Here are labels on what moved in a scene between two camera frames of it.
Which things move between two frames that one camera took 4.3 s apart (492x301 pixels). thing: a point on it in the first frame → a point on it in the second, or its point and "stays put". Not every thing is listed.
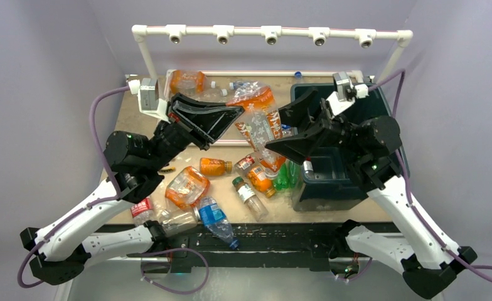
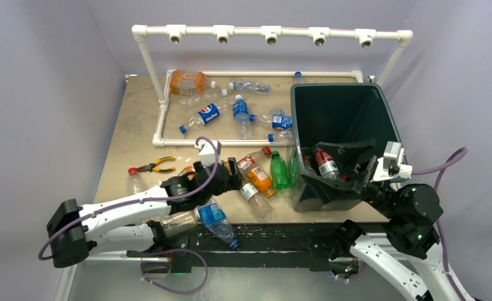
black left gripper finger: [181, 98] → [235, 180]
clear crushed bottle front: [171, 217] stays put
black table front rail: [315, 242] stays put
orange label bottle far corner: [188, 83] stays put
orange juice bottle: [259, 179] stays put
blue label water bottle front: [214, 219] stays put
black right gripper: [298, 148] → [346, 152]
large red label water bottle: [308, 167] → [326, 165]
